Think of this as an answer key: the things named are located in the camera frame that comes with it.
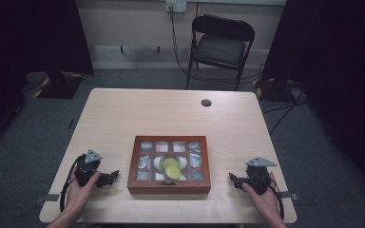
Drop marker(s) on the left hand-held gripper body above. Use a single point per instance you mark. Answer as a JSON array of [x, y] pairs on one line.
[[85, 169]]

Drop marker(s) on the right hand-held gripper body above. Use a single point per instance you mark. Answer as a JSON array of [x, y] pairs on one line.
[[256, 177]]

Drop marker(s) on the wooden box with glass lid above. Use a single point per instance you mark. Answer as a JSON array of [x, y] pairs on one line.
[[133, 186]]

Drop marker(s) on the green lid coffee capsule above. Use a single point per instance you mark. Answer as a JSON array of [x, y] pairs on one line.
[[169, 162], [173, 173]]

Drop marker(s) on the person's right hand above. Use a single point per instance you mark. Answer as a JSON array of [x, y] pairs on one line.
[[267, 202]]

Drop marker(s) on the person's left hand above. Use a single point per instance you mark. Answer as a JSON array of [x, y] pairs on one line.
[[77, 196]]

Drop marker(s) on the set of silver foil packets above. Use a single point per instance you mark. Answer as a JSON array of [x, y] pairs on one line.
[[144, 161]]

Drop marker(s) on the grey tape strip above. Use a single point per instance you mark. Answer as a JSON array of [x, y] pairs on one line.
[[49, 198], [290, 195]]

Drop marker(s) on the white round dish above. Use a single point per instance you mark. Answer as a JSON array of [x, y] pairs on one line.
[[157, 162]]

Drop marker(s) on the dark round table grommet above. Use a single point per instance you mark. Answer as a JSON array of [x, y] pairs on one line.
[[206, 103]]

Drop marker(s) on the black stand base striped tape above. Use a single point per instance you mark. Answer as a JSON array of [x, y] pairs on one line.
[[271, 90], [60, 85]]

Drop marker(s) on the black folding chair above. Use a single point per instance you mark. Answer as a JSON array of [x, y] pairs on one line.
[[220, 47]]

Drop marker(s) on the dark curtain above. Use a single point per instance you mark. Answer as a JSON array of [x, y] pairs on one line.
[[28, 38], [339, 63]]

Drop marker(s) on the white wall socket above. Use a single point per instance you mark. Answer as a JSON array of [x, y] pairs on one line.
[[176, 5]]

